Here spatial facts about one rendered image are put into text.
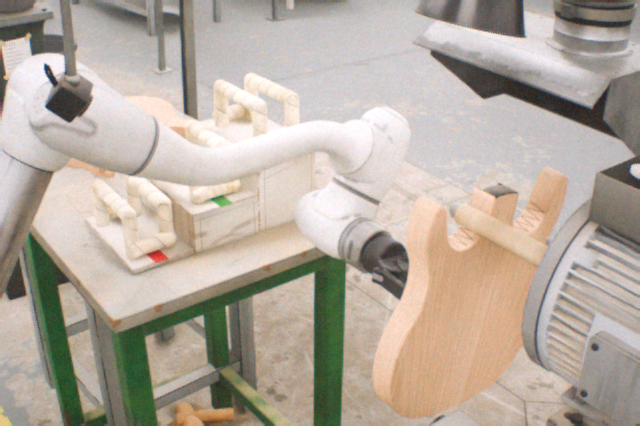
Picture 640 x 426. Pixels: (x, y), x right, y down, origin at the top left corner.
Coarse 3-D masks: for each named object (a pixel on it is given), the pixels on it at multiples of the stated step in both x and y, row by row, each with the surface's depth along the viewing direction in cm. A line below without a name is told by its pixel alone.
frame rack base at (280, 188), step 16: (224, 128) 188; (240, 128) 188; (272, 128) 188; (304, 160) 180; (256, 176) 174; (272, 176) 176; (288, 176) 179; (304, 176) 182; (256, 192) 176; (272, 192) 178; (288, 192) 181; (304, 192) 183; (272, 208) 180; (288, 208) 182; (272, 224) 182
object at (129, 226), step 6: (126, 222) 163; (132, 222) 164; (126, 228) 164; (132, 228) 164; (126, 234) 165; (132, 234) 165; (126, 240) 166; (132, 240) 166; (138, 240) 167; (126, 246) 166; (126, 252) 167; (132, 258) 167
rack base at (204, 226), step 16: (176, 192) 177; (240, 192) 177; (176, 208) 174; (192, 208) 170; (208, 208) 170; (224, 208) 172; (240, 208) 175; (256, 208) 177; (176, 224) 176; (192, 224) 169; (208, 224) 171; (224, 224) 174; (240, 224) 176; (256, 224) 179; (192, 240) 171; (208, 240) 173; (224, 240) 175
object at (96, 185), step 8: (96, 184) 174; (104, 184) 174; (96, 192) 174; (104, 192) 171; (112, 192) 170; (104, 200) 170; (112, 200) 168; (120, 200) 167; (112, 208) 167; (120, 208) 165; (128, 208) 164; (120, 216) 164; (128, 216) 163
